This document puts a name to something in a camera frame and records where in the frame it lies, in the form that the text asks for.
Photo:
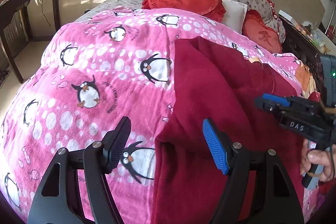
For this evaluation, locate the dark wooden desk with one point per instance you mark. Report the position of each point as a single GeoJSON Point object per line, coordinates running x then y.
{"type": "Point", "coordinates": [11, 7]}

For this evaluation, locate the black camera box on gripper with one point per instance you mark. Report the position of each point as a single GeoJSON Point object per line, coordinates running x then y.
{"type": "Point", "coordinates": [329, 76]}

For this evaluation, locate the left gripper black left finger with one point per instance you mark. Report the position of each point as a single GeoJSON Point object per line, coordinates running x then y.
{"type": "Point", "coordinates": [74, 188]}

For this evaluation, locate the white plain pillow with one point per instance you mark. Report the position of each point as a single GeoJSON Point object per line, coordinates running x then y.
{"type": "Point", "coordinates": [235, 15]}

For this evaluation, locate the red heart cushion right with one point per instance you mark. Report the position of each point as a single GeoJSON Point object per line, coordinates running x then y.
{"type": "Point", "coordinates": [257, 31]}

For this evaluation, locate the person right hand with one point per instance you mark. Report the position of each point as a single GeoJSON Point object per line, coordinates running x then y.
{"type": "Point", "coordinates": [309, 157]}

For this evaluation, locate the red cream patterned fleece blanket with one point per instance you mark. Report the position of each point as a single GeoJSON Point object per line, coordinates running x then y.
{"type": "Point", "coordinates": [307, 82]}

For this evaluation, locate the dark carved wooden headboard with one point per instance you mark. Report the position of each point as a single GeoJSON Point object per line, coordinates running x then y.
{"type": "Point", "coordinates": [296, 43]}

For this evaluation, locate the pink penguin print blanket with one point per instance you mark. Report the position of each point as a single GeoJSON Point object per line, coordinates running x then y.
{"type": "Point", "coordinates": [116, 63]}

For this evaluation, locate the dark red fleece garment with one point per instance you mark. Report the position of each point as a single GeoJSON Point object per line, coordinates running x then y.
{"type": "Point", "coordinates": [216, 82]}

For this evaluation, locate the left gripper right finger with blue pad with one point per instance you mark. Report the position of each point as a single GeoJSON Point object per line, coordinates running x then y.
{"type": "Point", "coordinates": [258, 187]}

